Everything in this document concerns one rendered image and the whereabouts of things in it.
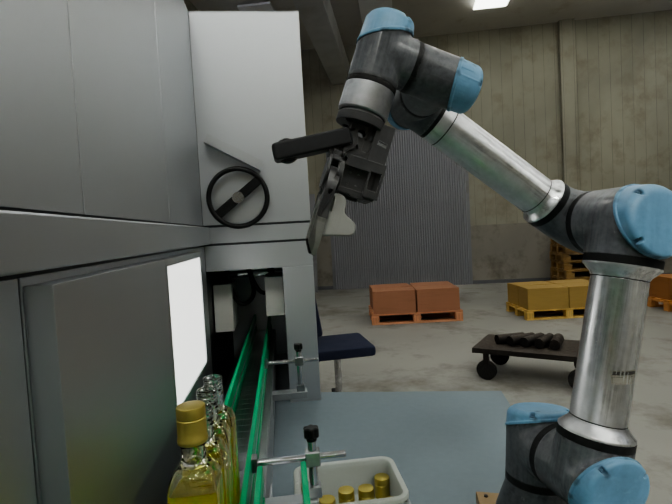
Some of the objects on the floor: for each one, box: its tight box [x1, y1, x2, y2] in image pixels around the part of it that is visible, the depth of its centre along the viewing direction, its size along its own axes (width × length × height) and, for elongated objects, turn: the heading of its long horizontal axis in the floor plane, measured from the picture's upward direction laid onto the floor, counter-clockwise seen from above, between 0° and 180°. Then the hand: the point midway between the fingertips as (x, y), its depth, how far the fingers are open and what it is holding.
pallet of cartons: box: [506, 279, 589, 321], centre depth 667 cm, size 123×89×43 cm
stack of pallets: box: [549, 238, 590, 280], centre depth 944 cm, size 140×96×99 cm
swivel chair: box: [315, 298, 376, 392], centre depth 347 cm, size 64×61×110 cm
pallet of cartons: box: [369, 281, 463, 325], centre depth 694 cm, size 136×98×47 cm
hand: (309, 244), depth 68 cm, fingers open, 5 cm apart
